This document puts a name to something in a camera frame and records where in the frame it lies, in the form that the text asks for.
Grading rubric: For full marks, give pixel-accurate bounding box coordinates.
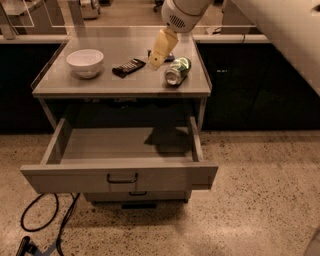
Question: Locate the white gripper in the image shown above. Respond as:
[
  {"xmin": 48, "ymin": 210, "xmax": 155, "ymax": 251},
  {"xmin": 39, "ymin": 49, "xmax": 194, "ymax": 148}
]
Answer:
[{"xmin": 148, "ymin": 0, "xmax": 212, "ymax": 70}]

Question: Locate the green soda can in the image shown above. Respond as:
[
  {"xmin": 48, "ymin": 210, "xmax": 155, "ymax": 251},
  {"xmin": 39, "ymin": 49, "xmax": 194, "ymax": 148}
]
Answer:
[{"xmin": 164, "ymin": 57, "xmax": 191, "ymax": 86}]

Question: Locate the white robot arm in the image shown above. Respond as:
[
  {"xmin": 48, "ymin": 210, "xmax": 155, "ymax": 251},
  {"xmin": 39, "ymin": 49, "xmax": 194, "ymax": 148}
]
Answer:
[{"xmin": 149, "ymin": 0, "xmax": 320, "ymax": 95}]

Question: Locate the grey drawer cabinet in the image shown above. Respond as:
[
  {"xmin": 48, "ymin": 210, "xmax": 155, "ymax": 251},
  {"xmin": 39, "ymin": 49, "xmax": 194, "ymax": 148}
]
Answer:
[{"xmin": 30, "ymin": 26, "xmax": 213, "ymax": 209}]

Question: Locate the open grey top drawer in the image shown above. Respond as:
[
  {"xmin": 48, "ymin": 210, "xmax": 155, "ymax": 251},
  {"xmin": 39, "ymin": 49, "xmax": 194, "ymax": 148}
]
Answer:
[{"xmin": 21, "ymin": 116, "xmax": 218, "ymax": 194}]

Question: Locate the lower grey drawer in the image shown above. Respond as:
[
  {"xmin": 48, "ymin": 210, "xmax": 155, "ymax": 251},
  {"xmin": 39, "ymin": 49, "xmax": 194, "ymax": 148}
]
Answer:
[{"xmin": 84, "ymin": 190, "xmax": 191, "ymax": 202}]

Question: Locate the black office chair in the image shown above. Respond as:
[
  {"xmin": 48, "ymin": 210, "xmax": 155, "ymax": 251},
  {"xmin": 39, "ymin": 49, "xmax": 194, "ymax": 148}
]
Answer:
[{"xmin": 153, "ymin": 0, "xmax": 164, "ymax": 13}]

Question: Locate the dark brown snack bar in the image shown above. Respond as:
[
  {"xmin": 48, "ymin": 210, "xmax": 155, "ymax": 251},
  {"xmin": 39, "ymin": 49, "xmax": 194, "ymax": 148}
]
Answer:
[{"xmin": 112, "ymin": 58, "xmax": 146, "ymax": 78}]

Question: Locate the silver appliance in background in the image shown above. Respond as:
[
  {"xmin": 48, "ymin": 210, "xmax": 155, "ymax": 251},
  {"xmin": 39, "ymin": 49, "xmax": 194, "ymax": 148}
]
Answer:
[{"xmin": 79, "ymin": 0, "xmax": 100, "ymax": 19}]

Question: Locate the white ceramic bowl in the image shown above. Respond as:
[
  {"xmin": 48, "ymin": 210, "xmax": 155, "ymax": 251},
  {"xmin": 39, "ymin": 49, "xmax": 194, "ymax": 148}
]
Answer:
[{"xmin": 66, "ymin": 49, "xmax": 104, "ymax": 78}]

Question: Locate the black plug on floor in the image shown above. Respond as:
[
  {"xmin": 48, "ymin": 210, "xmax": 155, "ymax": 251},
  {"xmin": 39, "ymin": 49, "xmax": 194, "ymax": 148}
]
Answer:
[{"xmin": 16, "ymin": 236, "xmax": 38, "ymax": 256}]

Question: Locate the black top drawer handle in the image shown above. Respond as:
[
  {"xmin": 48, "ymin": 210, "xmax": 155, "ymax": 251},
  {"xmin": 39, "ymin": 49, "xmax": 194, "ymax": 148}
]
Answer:
[{"xmin": 106, "ymin": 173, "xmax": 138, "ymax": 184}]

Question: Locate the black floor cable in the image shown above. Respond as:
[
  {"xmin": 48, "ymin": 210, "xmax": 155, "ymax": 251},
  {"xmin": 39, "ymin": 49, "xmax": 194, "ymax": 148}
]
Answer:
[{"xmin": 20, "ymin": 192, "xmax": 82, "ymax": 256}]

